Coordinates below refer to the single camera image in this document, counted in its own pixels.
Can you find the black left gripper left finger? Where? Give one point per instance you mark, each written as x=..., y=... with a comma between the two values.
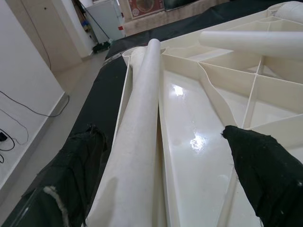
x=71, y=170

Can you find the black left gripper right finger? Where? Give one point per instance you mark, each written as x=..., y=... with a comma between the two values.
x=265, y=177

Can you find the white plastic table top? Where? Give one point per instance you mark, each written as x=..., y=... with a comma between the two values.
x=189, y=118

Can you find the black power adapter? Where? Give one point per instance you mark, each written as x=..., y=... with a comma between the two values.
x=2, y=137

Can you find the black table cloth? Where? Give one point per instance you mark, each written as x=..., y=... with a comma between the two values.
x=101, y=89

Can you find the green floor mop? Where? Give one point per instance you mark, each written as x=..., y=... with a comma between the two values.
x=101, y=46

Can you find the beige wooden door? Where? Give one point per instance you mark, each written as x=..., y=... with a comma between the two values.
x=54, y=30

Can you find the storage box with red print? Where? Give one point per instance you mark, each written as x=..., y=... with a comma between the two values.
x=146, y=7

